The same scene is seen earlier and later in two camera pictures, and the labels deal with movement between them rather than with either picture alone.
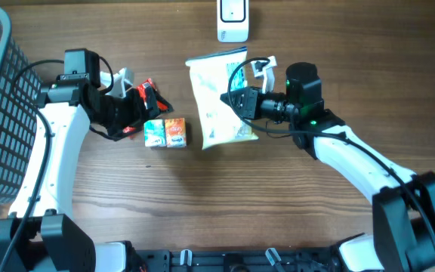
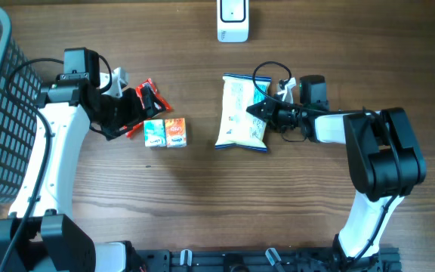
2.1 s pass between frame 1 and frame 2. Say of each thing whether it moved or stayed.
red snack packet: stayed
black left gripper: stayed
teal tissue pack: stayed
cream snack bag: moved
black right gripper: moved
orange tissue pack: stayed
